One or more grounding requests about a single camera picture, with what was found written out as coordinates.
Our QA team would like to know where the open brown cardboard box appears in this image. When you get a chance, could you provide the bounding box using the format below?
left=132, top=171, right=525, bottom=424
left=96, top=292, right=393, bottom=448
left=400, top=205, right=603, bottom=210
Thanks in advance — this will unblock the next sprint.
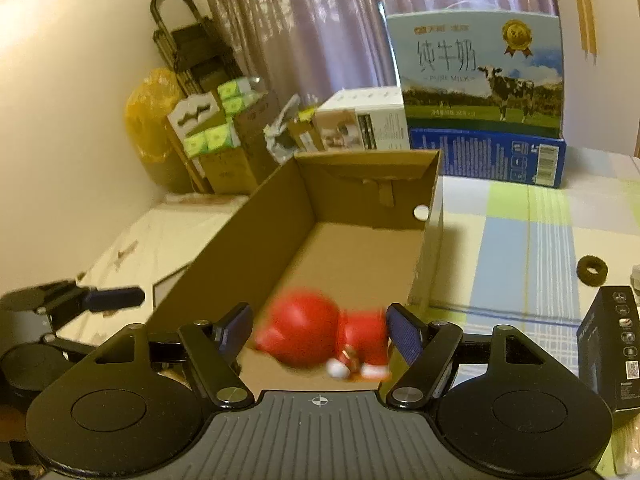
left=146, top=148, right=445, bottom=396

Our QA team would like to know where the milk carton gift box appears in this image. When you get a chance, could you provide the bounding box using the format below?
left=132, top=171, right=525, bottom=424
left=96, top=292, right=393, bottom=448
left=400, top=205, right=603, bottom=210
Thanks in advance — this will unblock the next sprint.
left=387, top=10, right=564, bottom=139

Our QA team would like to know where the black shaver box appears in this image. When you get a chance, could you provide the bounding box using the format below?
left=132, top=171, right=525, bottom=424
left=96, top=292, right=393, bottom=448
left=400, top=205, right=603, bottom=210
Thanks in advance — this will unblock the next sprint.
left=577, top=286, right=639, bottom=414

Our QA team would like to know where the blue flat box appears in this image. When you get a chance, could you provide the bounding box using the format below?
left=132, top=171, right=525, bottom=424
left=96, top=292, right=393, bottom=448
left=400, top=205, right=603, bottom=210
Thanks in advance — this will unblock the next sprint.
left=409, top=128, right=566, bottom=188

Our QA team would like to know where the white appliance box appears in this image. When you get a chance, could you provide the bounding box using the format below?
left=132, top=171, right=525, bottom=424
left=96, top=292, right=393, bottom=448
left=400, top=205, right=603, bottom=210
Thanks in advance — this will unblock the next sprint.
left=312, top=86, right=410, bottom=151

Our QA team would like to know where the black folding cart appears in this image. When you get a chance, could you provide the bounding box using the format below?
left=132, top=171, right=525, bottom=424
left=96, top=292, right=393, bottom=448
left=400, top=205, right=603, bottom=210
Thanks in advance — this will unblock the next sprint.
left=150, top=0, right=243, bottom=96

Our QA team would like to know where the dark hair tie ring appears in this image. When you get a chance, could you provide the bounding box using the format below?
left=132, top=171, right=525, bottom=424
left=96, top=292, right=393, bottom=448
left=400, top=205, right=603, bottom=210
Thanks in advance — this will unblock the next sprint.
left=576, top=254, right=611, bottom=287

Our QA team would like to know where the purple curtain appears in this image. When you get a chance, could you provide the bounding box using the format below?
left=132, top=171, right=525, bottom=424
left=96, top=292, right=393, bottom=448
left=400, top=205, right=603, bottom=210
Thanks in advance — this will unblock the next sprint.
left=207, top=0, right=558, bottom=104

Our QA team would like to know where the yellow plastic bag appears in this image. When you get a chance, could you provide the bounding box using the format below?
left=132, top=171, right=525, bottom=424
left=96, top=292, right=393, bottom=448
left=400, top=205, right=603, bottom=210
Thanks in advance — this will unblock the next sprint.
left=124, top=68, right=192, bottom=194

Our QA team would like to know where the cotton swab bag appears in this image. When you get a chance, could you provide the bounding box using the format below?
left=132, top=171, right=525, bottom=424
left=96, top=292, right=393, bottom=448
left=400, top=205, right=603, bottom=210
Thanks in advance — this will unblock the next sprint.
left=612, top=417, right=640, bottom=476

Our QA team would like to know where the red toy figure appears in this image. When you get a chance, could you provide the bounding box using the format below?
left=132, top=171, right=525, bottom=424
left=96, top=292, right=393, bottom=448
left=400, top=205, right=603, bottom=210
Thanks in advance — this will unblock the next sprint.
left=252, top=289, right=390, bottom=382

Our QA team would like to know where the checked tablecloth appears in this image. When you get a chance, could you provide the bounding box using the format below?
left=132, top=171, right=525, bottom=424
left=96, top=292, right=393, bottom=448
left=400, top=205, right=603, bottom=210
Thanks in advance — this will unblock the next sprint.
left=426, top=148, right=639, bottom=372

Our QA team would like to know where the tissue packs cardboard box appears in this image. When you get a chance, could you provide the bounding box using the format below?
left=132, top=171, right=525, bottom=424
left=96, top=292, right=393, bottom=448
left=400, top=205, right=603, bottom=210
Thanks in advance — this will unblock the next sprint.
left=167, top=76, right=276, bottom=195

